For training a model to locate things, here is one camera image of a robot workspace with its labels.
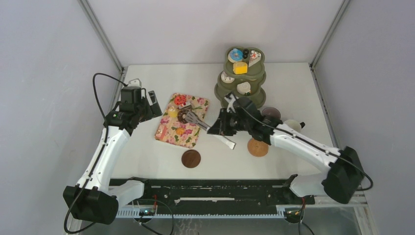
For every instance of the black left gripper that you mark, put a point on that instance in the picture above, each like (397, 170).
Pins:
(153, 111)

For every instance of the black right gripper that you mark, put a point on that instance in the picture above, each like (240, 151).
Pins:
(220, 127)

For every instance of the silver metal tongs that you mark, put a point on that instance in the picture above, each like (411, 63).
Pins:
(230, 144)

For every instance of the chocolate sprinkled donut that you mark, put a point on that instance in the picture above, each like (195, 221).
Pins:
(185, 117)

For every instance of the floral dessert tray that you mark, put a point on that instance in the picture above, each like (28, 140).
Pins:
(173, 128)

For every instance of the white swirl roll cake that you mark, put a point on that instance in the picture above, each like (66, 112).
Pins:
(244, 88)

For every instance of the white chocolate-striped donut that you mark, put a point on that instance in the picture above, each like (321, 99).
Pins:
(226, 78)

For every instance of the purple mug black handle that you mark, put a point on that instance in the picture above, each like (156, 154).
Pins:
(271, 111)

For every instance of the yellow swirl roll cake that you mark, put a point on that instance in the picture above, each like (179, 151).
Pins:
(240, 67)

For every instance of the blue glazed donut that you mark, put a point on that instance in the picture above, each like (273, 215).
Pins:
(235, 55)

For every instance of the dark cup white interior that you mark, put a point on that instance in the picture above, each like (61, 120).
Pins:
(295, 125)

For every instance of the triangular fruit cake slice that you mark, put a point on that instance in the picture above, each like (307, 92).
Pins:
(255, 57)

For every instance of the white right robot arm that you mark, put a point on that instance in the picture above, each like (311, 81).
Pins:
(340, 170)

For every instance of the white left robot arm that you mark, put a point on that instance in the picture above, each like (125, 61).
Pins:
(91, 198)

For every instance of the yellow cream cake ball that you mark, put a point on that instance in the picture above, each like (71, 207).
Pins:
(173, 112)

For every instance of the pink layered cake slice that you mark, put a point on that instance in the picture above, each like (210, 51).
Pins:
(160, 132)

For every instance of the coral sprinkled donut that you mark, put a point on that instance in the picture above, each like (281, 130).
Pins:
(180, 100)

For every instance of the chocolate cherry cake slice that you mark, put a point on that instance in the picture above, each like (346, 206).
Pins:
(185, 106)

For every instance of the dark wooden coaster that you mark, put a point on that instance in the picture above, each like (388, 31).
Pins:
(191, 158)

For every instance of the woven rattan coaster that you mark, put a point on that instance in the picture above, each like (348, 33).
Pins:
(257, 148)

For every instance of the green three-tier stand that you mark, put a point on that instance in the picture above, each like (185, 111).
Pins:
(256, 76)

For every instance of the white slotted cable duct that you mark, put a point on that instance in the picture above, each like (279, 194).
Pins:
(129, 212)

